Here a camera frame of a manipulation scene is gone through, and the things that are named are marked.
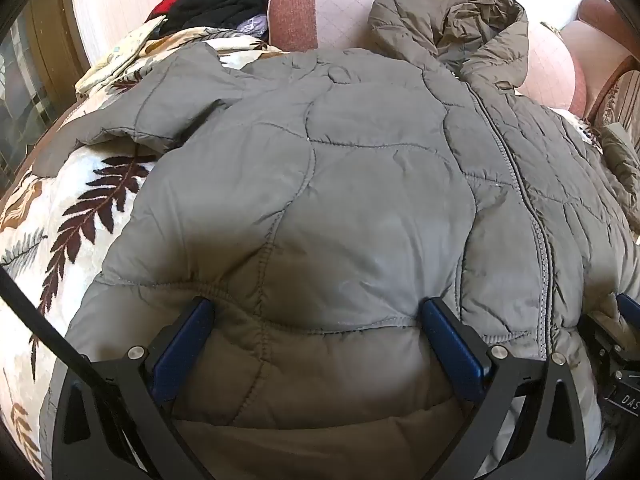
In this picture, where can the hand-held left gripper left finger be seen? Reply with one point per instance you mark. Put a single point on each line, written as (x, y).
(186, 347)

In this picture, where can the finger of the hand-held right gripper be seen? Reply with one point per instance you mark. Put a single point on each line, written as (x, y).
(626, 306)

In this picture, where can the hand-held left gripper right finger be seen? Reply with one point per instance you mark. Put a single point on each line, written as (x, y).
(452, 352)

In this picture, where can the grey quilted hooded jacket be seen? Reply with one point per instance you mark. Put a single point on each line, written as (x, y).
(350, 185)

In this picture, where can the leaf-print blanket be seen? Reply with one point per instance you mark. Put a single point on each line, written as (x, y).
(75, 220)

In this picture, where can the striped beige cushion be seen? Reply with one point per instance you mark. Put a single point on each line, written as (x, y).
(620, 97)

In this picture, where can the pink corner sofa cushion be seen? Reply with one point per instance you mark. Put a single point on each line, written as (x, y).
(595, 40)

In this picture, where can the pale yellow patterned cloth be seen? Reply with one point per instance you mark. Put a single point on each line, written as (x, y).
(125, 55)

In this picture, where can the wooden door with glass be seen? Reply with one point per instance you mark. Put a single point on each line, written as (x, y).
(30, 85)

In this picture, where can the crumpled plastic bag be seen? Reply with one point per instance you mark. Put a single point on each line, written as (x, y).
(252, 25)

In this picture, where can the red garment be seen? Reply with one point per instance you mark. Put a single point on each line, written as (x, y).
(162, 5)

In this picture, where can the black garment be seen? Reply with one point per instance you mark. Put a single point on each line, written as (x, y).
(220, 5)

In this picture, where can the large pink sofa cushion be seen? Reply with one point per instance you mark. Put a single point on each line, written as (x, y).
(330, 15)

